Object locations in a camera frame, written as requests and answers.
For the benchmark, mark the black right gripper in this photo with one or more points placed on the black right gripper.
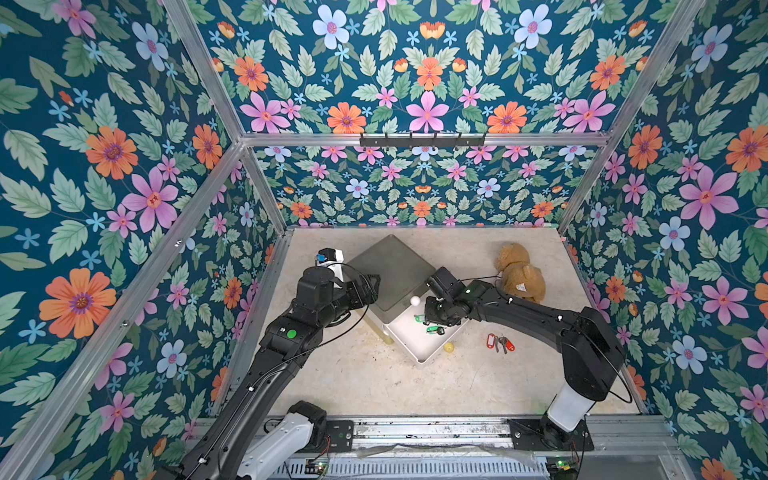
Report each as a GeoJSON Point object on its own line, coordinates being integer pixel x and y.
{"type": "Point", "coordinates": [435, 297]}

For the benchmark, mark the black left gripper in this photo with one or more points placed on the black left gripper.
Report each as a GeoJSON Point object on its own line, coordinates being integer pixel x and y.
{"type": "Point", "coordinates": [368, 296]}

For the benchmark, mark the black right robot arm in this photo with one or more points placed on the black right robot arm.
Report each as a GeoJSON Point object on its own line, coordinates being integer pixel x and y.
{"type": "Point", "coordinates": [592, 355]}

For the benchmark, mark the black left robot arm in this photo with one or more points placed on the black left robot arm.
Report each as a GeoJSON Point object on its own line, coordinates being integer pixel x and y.
{"type": "Point", "coordinates": [231, 448]}

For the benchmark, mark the grey top drawer cabinet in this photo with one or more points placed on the grey top drawer cabinet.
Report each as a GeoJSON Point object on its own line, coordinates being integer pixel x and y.
{"type": "Point", "coordinates": [403, 273]}

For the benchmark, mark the brown teddy bear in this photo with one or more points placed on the brown teddy bear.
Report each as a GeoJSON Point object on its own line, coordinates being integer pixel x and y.
{"type": "Point", "coordinates": [518, 276]}

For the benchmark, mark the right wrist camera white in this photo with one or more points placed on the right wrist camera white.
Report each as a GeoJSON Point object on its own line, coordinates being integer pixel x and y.
{"type": "Point", "coordinates": [445, 285]}

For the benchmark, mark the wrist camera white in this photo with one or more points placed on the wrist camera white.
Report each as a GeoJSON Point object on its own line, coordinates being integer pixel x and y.
{"type": "Point", "coordinates": [332, 259]}
{"type": "Point", "coordinates": [445, 285]}

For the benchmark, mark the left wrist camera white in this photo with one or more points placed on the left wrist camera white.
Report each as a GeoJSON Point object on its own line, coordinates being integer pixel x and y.
{"type": "Point", "coordinates": [332, 259]}

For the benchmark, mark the aluminium frame left floor rail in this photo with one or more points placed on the aluminium frame left floor rail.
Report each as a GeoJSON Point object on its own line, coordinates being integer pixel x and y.
{"type": "Point", "coordinates": [247, 346]}

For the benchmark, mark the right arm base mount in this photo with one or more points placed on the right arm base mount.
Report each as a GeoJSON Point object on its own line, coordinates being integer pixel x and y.
{"type": "Point", "coordinates": [561, 428]}

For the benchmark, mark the black wall hook rail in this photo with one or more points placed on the black wall hook rail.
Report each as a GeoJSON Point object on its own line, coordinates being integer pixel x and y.
{"type": "Point", "coordinates": [411, 140]}

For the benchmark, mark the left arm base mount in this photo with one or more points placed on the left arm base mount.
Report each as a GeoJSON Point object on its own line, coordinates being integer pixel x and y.
{"type": "Point", "coordinates": [304, 429]}

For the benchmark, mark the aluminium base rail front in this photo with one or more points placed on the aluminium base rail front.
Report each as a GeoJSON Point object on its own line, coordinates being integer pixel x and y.
{"type": "Point", "coordinates": [480, 447]}

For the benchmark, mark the aluminium frame left rear post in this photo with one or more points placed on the aluminium frame left rear post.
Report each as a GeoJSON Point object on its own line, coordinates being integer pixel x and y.
{"type": "Point", "coordinates": [180, 14]}

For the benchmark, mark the aluminium frame post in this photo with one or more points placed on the aluminium frame post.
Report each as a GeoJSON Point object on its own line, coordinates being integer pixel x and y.
{"type": "Point", "coordinates": [180, 14]}
{"type": "Point", "coordinates": [671, 37]}

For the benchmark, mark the aluminium frame left top beam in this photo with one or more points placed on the aluminium frame left top beam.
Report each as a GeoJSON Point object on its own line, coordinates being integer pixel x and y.
{"type": "Point", "coordinates": [61, 405]}

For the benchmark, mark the aluminium frame right rear post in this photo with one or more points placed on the aluminium frame right rear post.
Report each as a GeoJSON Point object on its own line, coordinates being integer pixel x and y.
{"type": "Point", "coordinates": [671, 37]}

